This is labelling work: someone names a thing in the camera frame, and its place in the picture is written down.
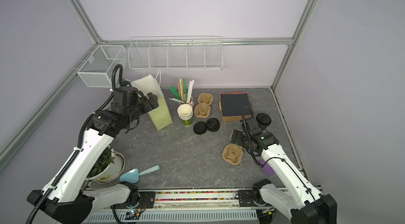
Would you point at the black paper coffee cup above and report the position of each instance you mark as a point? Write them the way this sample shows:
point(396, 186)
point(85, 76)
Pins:
point(263, 120)

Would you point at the purple pink spatula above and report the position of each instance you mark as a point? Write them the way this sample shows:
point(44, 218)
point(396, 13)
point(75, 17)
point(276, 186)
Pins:
point(266, 167)

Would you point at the cardboard box of napkins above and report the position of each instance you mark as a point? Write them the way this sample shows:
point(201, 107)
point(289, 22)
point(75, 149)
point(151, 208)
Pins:
point(234, 105)

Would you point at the white wrapped straw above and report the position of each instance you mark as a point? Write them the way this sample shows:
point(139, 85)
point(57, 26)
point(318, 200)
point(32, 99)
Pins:
point(190, 90)

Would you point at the pink straw holder cup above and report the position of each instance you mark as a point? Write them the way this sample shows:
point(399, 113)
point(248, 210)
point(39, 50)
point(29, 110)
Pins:
point(191, 103)

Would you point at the brown wrapped straw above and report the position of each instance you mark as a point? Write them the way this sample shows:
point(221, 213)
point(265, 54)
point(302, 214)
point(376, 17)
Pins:
point(179, 84)

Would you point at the brown pulp cup carriers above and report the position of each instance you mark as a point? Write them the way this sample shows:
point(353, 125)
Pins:
point(203, 108)

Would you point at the black cup lid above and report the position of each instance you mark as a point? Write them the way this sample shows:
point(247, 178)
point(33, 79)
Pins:
point(213, 125)

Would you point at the potted green plant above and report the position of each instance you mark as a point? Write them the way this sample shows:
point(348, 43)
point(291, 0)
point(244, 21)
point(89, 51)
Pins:
point(108, 167)

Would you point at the white green paper bag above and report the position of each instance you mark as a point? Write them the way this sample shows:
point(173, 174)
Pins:
point(150, 87)

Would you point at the small white wire basket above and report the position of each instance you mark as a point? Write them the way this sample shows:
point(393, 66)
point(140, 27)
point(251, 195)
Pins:
point(96, 71)

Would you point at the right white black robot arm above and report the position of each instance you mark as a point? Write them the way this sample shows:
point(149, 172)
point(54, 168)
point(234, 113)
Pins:
point(284, 173)

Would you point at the teal plastic scoop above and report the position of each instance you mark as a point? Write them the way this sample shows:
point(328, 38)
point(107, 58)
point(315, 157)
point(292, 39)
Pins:
point(133, 175)

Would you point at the single brown pulp cup carrier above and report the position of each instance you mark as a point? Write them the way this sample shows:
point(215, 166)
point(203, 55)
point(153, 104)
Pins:
point(233, 153)

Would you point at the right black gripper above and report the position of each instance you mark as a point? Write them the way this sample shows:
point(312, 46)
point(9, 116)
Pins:
point(237, 136)

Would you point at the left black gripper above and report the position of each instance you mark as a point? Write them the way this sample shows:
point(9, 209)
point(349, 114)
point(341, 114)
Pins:
point(148, 107)

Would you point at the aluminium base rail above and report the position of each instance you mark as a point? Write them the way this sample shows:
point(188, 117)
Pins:
point(193, 197)

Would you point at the long white wire basket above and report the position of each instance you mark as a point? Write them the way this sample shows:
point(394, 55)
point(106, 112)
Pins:
point(176, 53)

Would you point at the stack of paper cups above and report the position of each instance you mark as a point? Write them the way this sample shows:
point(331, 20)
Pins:
point(185, 113)

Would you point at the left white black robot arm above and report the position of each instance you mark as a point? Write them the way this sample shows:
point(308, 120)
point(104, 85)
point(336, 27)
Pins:
point(97, 132)

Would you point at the stack of black lids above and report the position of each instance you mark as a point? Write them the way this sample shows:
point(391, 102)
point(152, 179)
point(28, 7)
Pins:
point(200, 128)

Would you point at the green wrapped straw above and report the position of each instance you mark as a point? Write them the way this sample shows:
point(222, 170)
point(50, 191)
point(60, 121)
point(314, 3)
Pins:
point(184, 89)
point(175, 93)

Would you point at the white ribbed cable duct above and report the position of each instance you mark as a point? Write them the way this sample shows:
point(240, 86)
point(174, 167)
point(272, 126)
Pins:
point(199, 216)

